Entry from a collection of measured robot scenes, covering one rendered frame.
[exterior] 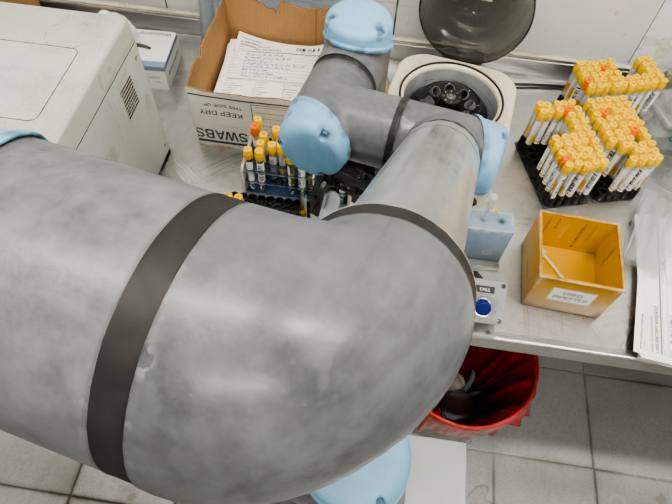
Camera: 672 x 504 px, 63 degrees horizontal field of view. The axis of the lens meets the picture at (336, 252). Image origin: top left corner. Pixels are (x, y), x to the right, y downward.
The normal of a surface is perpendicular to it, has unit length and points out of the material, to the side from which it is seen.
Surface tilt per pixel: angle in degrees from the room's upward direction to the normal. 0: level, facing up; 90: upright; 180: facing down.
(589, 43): 90
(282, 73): 2
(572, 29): 90
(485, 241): 90
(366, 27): 1
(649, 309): 1
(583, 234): 90
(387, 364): 47
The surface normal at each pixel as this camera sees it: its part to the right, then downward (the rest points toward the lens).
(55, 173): 0.13, -0.76
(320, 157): -0.33, 0.79
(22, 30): 0.04, -0.54
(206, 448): -0.03, 0.41
